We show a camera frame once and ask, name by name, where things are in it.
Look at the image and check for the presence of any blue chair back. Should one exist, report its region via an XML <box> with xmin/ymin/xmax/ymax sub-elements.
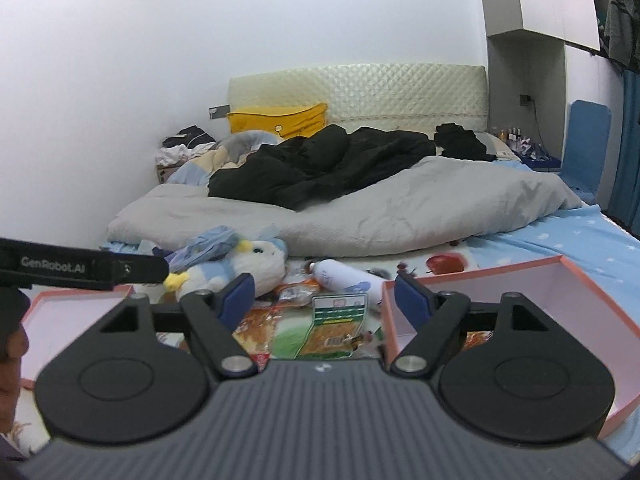
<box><xmin>560</xmin><ymin>100</ymin><xmax>612</xmax><ymax>197</ymax></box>

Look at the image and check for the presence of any white blue plush penguin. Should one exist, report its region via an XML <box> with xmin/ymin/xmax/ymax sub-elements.
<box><xmin>162</xmin><ymin>227</ymin><xmax>290</xmax><ymax>302</ymax></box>

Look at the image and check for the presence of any pastel blue yellow quilt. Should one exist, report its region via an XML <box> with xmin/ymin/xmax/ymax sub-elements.
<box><xmin>167</xmin><ymin>130</ymin><xmax>281</xmax><ymax>189</ymax></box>

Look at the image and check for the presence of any fruit print bed sheet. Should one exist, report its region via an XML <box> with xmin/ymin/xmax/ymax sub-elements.
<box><xmin>0</xmin><ymin>202</ymin><xmax>640</xmax><ymax>461</ymax></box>

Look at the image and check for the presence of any green snack packet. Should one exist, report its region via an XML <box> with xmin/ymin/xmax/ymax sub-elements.
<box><xmin>295</xmin><ymin>294</ymin><xmax>372</xmax><ymax>361</ymax></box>

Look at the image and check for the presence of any blue bedside tray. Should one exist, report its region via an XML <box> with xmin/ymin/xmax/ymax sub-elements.
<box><xmin>520</xmin><ymin>142</ymin><xmax>564</xmax><ymax>174</ymax></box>

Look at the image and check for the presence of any red white snack packet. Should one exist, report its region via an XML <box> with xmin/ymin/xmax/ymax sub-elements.
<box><xmin>232</xmin><ymin>305</ymin><xmax>282</xmax><ymax>362</ymax></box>

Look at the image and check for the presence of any orange clear snack packet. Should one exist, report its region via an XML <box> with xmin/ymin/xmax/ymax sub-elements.
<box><xmin>274</xmin><ymin>282</ymin><xmax>322</xmax><ymax>309</ymax></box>

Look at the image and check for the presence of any grey wall cabinet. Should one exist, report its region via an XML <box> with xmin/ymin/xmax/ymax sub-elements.
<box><xmin>475</xmin><ymin>0</ymin><xmax>602</xmax><ymax>157</ymax></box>

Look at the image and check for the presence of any blue curtain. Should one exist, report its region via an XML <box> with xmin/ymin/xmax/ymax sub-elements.
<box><xmin>605</xmin><ymin>67</ymin><xmax>640</xmax><ymax>241</ymax></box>

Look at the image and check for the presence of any white bottle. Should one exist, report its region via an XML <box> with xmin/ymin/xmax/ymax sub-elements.
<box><xmin>307</xmin><ymin>258</ymin><xmax>389</xmax><ymax>309</ymax></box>

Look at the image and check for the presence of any cream quilted headboard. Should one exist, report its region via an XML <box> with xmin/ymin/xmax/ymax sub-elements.
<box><xmin>228</xmin><ymin>63</ymin><xmax>488</xmax><ymax>137</ymax></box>

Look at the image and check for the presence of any pile of clothes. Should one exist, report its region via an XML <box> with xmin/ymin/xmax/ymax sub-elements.
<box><xmin>160</xmin><ymin>126</ymin><xmax>217</xmax><ymax>166</ymax></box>

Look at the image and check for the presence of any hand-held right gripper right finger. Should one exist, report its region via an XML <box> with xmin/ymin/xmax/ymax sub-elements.
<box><xmin>389</xmin><ymin>272</ymin><xmax>557</xmax><ymax>379</ymax></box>

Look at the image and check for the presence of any pink cardboard box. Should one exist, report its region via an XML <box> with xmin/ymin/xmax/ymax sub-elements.
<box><xmin>381</xmin><ymin>255</ymin><xmax>640</xmax><ymax>442</ymax></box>

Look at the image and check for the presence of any grey blanket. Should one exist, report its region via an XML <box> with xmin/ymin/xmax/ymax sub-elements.
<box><xmin>106</xmin><ymin>155</ymin><xmax>584</xmax><ymax>259</ymax></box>

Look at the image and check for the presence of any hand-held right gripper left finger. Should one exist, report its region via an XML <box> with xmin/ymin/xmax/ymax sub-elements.
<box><xmin>100</xmin><ymin>272</ymin><xmax>259</xmax><ymax>381</ymax></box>

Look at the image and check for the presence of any beige pillow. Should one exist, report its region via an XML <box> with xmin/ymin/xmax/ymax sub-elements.
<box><xmin>472</xmin><ymin>131</ymin><xmax>522</xmax><ymax>161</ymax></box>

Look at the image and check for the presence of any small black garment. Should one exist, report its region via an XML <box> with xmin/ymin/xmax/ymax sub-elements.
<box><xmin>434</xmin><ymin>122</ymin><xmax>499</xmax><ymax>163</ymax></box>

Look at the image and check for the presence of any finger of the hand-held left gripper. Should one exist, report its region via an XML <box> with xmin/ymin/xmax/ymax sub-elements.
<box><xmin>113</xmin><ymin>254</ymin><xmax>170</xmax><ymax>287</ymax></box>

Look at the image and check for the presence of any person's left hand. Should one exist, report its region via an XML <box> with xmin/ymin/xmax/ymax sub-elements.
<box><xmin>0</xmin><ymin>327</ymin><xmax>29</xmax><ymax>427</ymax></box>

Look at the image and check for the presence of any yellow pillow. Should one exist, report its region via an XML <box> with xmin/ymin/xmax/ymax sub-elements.
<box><xmin>226</xmin><ymin>102</ymin><xmax>329</xmax><ymax>140</ymax></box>

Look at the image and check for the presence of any pink box lid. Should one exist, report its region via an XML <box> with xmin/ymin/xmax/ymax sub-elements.
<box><xmin>19</xmin><ymin>285</ymin><xmax>136</xmax><ymax>392</ymax></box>

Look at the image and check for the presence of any grey striped hanging jacket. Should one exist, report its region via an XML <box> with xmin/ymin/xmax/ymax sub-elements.
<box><xmin>602</xmin><ymin>0</ymin><xmax>640</xmax><ymax>72</ymax></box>

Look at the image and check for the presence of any black clothing pile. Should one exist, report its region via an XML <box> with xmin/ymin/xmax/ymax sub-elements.
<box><xmin>207</xmin><ymin>125</ymin><xmax>439</xmax><ymax>212</ymax></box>

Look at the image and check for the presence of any blue patterned cloth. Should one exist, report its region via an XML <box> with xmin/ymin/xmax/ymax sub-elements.
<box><xmin>165</xmin><ymin>225</ymin><xmax>242</xmax><ymax>274</ymax></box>

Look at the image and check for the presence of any row of cosmetic bottles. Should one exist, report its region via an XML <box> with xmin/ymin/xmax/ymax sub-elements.
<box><xmin>492</xmin><ymin>127</ymin><xmax>532</xmax><ymax>151</ymax></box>

